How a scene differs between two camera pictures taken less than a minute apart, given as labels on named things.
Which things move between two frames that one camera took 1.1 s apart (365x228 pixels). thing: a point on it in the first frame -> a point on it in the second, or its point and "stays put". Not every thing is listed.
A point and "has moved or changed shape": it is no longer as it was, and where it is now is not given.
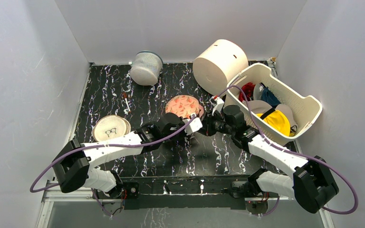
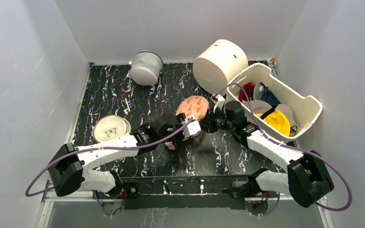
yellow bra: x=279 y=120 stays put
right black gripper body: x=210 y=126 stays put
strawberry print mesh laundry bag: x=184 y=106 has moved or changed shape
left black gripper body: x=181 y=135 stays put
